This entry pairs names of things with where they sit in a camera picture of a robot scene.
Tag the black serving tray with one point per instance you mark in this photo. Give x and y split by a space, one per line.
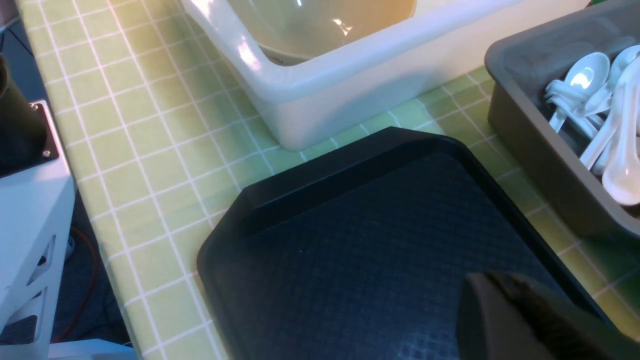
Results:
360 254

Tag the white soup spoon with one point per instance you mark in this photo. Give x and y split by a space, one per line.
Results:
621 177

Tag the large tan noodle bowl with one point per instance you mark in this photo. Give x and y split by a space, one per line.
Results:
290 32

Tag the grey plastic bin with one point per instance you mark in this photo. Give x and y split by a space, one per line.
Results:
522 65

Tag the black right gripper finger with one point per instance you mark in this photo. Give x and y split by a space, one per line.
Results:
509 316

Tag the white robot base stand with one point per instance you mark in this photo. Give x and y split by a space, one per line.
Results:
35 220

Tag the green checked tablecloth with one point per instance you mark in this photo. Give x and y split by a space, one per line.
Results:
161 139

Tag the white spoon left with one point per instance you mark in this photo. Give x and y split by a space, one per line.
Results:
583 80

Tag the large white plastic tub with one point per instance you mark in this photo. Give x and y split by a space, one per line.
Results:
306 103

